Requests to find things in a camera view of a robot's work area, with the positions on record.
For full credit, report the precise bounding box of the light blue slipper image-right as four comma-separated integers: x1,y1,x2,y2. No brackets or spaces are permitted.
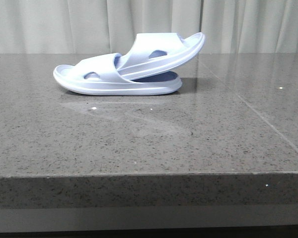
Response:
114,32,206,80

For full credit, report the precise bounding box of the light blue slipper image-left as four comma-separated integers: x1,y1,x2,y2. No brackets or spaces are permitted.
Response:
53,53,182,96

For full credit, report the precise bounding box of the pale green curtain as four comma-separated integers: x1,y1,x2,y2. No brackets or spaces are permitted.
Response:
0,0,298,55

